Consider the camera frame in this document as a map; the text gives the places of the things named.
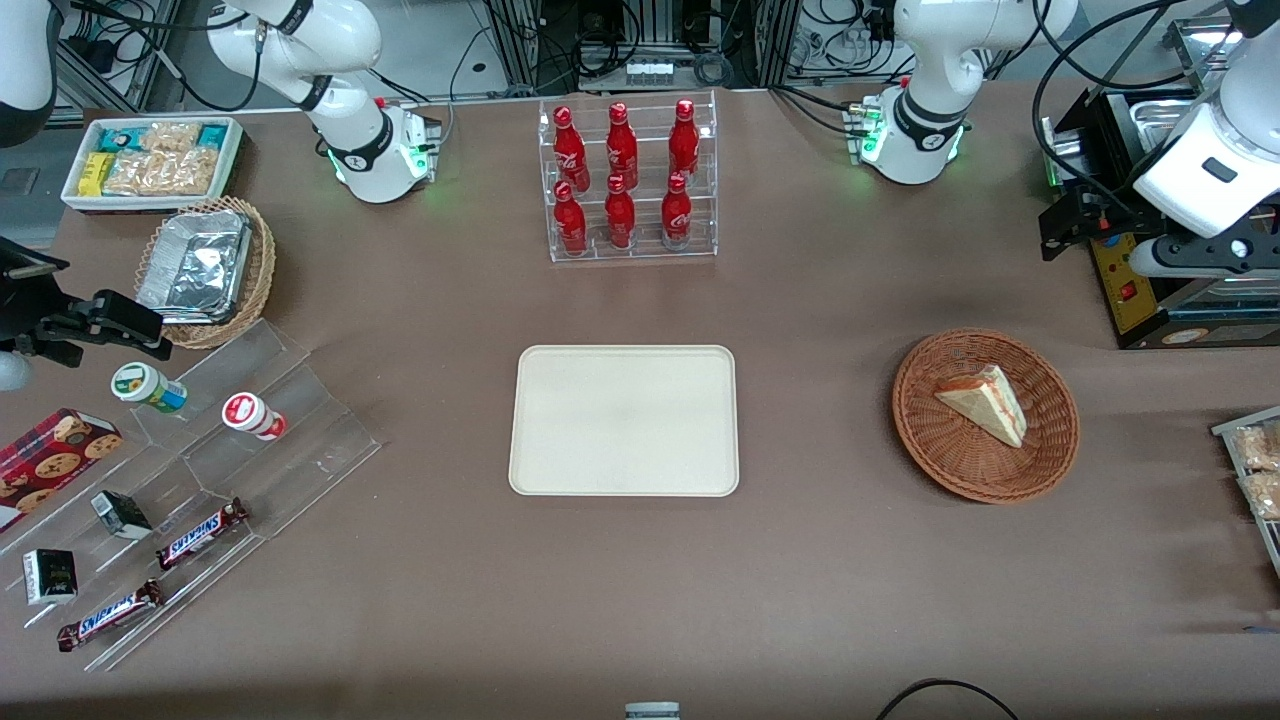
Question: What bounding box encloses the large clear cracker bag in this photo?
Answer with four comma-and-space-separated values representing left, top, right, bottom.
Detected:
104, 147, 222, 197

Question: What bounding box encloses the black and white chocolate box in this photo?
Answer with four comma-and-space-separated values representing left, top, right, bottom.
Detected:
23, 549, 79, 606

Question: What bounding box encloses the white plastic snack bin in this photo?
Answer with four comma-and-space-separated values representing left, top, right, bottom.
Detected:
62, 117, 245, 213

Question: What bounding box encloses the red label yogurt cup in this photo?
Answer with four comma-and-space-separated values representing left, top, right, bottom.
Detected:
222, 392, 289, 442

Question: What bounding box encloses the grey snack tray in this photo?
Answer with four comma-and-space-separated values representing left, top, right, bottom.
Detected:
1211, 405, 1280, 581

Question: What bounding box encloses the green label yogurt cup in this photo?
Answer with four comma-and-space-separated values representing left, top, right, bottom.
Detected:
111, 362, 189, 414

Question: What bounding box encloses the snickers chocolate bar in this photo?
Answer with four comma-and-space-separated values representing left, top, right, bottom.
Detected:
156, 498, 250, 571
57, 579, 167, 653

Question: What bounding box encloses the clear bagged pastry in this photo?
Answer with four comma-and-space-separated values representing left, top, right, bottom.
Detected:
1230, 424, 1280, 472
1240, 470, 1280, 521

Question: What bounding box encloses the round brown wicker basket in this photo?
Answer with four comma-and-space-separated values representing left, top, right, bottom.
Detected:
892, 329, 1081, 504

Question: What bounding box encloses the red tartan cookie box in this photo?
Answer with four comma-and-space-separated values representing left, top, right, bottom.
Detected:
0, 408, 124, 533

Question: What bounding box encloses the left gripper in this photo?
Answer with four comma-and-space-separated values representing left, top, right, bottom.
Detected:
1040, 192, 1280, 280

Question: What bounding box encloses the triangular sandwich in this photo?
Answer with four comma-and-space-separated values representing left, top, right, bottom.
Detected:
934, 364, 1028, 449

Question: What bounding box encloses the black food warmer cabinet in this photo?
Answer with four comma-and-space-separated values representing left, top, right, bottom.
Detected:
1040, 15, 1280, 351

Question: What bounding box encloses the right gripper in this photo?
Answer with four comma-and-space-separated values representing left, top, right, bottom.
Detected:
0, 237, 173, 391

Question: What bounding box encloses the beige rectangular tray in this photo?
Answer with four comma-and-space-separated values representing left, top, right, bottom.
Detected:
508, 345, 740, 498

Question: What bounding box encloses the small black chocolate box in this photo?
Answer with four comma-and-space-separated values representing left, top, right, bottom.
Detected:
91, 490, 154, 541

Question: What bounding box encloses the clear acrylic stepped display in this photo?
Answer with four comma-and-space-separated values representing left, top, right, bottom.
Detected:
0, 318, 383, 673

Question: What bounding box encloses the red cola bottle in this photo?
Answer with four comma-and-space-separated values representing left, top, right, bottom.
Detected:
669, 99, 701, 182
553, 107, 590, 192
605, 175, 638, 250
606, 102, 639, 189
553, 181, 589, 256
661, 173, 694, 247

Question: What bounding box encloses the small clear cracker bag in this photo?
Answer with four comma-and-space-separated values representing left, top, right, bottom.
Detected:
140, 122, 202, 156

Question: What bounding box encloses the light wicker basket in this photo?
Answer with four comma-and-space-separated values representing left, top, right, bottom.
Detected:
135, 196, 277, 350

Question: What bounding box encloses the aluminium foil container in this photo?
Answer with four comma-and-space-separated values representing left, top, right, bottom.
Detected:
137, 209, 254, 324

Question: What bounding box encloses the clear acrylic bottle rack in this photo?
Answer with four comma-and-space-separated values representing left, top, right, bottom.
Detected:
538, 90, 719, 264

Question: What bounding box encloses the stainless steel pan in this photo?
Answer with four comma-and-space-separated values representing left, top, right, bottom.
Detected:
1130, 95, 1221, 156

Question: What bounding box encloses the black cable loop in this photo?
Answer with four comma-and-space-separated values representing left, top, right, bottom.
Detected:
877, 679, 1021, 720

